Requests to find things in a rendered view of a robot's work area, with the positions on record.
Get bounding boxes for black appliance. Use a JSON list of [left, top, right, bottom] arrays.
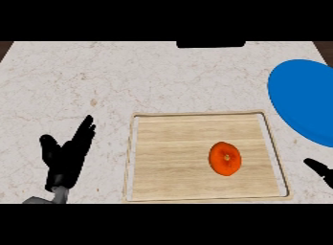
[[175, 40, 247, 49]]

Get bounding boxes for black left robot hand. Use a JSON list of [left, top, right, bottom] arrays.
[[38, 114, 97, 192]]

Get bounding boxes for blue plate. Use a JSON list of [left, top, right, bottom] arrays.
[[267, 58, 333, 149]]

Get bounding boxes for pale wooden tray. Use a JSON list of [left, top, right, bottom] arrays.
[[121, 110, 293, 204]]

